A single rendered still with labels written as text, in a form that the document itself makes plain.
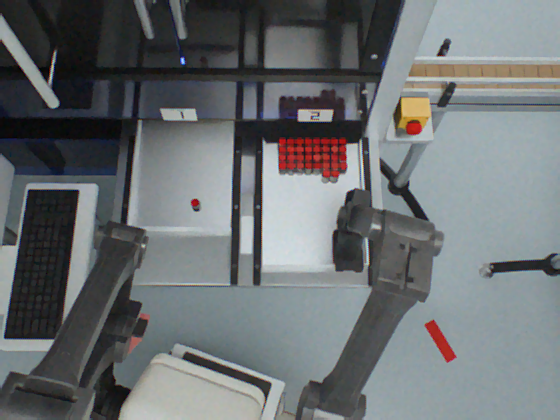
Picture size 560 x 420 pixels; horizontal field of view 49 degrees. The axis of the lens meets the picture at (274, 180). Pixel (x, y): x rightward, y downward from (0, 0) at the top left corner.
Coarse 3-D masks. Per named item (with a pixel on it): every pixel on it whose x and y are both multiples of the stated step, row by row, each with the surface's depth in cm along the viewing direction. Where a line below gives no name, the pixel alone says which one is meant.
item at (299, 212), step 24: (264, 144) 163; (360, 144) 162; (264, 168) 162; (360, 168) 161; (264, 192) 160; (288, 192) 160; (312, 192) 160; (336, 192) 160; (264, 216) 158; (288, 216) 158; (312, 216) 158; (336, 216) 158; (264, 240) 155; (288, 240) 156; (312, 240) 156; (264, 264) 150; (288, 264) 150; (312, 264) 150
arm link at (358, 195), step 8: (352, 192) 138; (360, 192) 136; (368, 192) 136; (344, 200) 139; (352, 200) 135; (360, 200) 135; (368, 200) 135; (344, 208) 127; (344, 216) 127; (352, 232) 131
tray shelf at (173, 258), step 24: (120, 144) 166; (120, 168) 163; (120, 192) 161; (240, 192) 161; (120, 216) 158; (240, 216) 158; (168, 240) 156; (192, 240) 156; (216, 240) 156; (144, 264) 154; (168, 264) 154; (192, 264) 154; (216, 264) 154; (240, 264) 154
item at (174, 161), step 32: (160, 128) 167; (192, 128) 167; (224, 128) 167; (160, 160) 164; (192, 160) 164; (224, 160) 164; (160, 192) 160; (192, 192) 160; (224, 192) 160; (128, 224) 154; (160, 224) 157; (192, 224) 157; (224, 224) 157
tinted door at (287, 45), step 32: (192, 0) 113; (224, 0) 113; (256, 0) 113; (288, 0) 113; (320, 0) 113; (352, 0) 113; (192, 32) 123; (224, 32) 123; (256, 32) 122; (288, 32) 122; (320, 32) 122; (352, 32) 122; (192, 64) 134; (224, 64) 134; (256, 64) 133; (288, 64) 133; (320, 64) 133; (352, 64) 133
